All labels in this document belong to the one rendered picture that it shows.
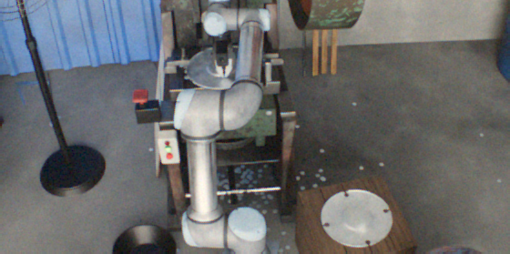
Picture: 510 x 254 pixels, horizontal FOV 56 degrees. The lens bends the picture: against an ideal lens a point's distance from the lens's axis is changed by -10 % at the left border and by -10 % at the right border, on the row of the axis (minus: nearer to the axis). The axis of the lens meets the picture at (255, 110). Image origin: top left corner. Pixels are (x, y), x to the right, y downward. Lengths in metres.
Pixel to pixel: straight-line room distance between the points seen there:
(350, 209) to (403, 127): 1.06
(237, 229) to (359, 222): 0.62
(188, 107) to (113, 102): 1.85
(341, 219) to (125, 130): 1.49
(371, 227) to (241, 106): 0.86
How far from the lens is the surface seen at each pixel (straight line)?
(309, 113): 3.10
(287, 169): 2.28
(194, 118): 1.49
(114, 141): 3.04
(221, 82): 2.03
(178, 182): 2.29
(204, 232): 1.68
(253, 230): 1.66
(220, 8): 1.80
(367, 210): 2.14
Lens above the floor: 2.00
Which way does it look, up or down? 40 degrees down
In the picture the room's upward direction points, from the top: 2 degrees counter-clockwise
